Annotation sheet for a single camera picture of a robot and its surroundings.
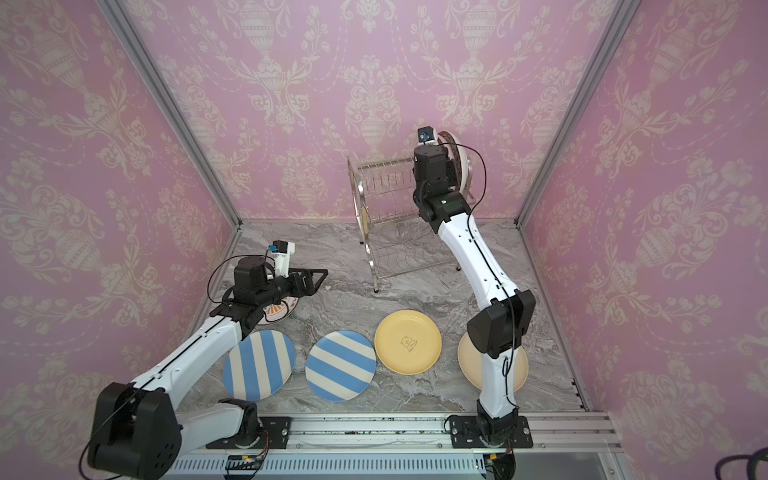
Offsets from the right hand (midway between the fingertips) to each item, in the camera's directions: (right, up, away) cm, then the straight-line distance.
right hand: (446, 158), depth 77 cm
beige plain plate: (+8, -56, +7) cm, 57 cm away
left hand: (-34, -30, +4) cm, 46 cm away
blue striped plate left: (-52, -57, +8) cm, 78 cm away
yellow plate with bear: (-9, -52, +13) cm, 54 cm away
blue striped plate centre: (-29, -57, +9) cm, 65 cm away
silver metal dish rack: (-11, -21, +37) cm, 44 cm away
